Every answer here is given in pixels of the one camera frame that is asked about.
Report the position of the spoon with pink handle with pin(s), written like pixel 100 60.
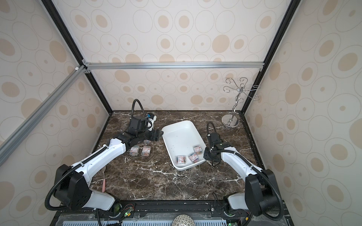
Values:
pixel 104 179

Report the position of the metal mesh ball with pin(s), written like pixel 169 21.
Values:
pixel 183 220

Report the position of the horizontal aluminium rail back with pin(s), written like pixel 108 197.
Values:
pixel 176 65

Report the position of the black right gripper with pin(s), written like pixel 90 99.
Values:
pixel 212 156

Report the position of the diagonal aluminium rail left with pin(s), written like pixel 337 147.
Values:
pixel 17 137

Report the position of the white plastic storage tray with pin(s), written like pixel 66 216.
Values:
pixel 179 139

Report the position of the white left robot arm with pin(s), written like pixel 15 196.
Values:
pixel 71 188

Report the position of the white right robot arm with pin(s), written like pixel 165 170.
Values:
pixel 261 196

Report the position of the black corner frame post right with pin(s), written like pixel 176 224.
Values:
pixel 290 12

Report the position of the black corner frame post left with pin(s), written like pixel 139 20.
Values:
pixel 68 38

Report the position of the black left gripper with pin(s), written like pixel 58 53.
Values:
pixel 157 134

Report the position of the black corner frame post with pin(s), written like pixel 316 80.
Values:
pixel 290 12
pixel 68 38

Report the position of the paper clip box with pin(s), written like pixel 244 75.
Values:
pixel 193 158
pixel 147 141
pixel 146 151
pixel 198 150
pixel 180 160
pixel 134 151

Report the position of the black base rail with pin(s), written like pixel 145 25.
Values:
pixel 167 213

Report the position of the silver wire hook stand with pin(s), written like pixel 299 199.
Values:
pixel 231 119

